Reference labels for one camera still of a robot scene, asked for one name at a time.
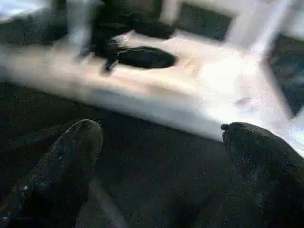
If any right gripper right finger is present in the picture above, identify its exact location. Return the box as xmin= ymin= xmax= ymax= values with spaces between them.
xmin=220 ymin=122 xmax=304 ymax=228

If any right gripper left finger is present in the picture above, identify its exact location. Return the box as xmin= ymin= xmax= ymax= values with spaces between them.
xmin=0 ymin=119 xmax=105 ymax=228

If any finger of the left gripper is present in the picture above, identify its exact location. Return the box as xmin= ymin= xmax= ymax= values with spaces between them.
xmin=117 ymin=46 xmax=177 ymax=70
xmin=102 ymin=58 xmax=119 ymax=73

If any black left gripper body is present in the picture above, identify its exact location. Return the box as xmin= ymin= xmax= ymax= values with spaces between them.
xmin=90 ymin=0 xmax=138 ymax=57

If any white plastic table top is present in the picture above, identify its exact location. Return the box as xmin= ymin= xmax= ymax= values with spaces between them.
xmin=0 ymin=30 xmax=304 ymax=155

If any black table mat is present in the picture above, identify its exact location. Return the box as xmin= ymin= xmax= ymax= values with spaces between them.
xmin=0 ymin=14 xmax=304 ymax=228

